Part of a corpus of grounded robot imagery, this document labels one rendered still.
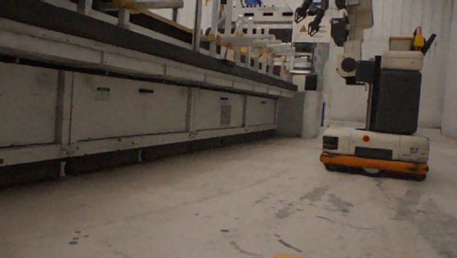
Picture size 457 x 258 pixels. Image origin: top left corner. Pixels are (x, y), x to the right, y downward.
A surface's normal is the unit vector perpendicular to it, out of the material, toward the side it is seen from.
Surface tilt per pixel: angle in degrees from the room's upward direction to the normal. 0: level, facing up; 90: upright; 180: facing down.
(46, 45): 90
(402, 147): 90
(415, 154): 90
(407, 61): 90
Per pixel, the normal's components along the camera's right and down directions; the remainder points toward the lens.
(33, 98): 0.93, 0.09
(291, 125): -0.37, 0.02
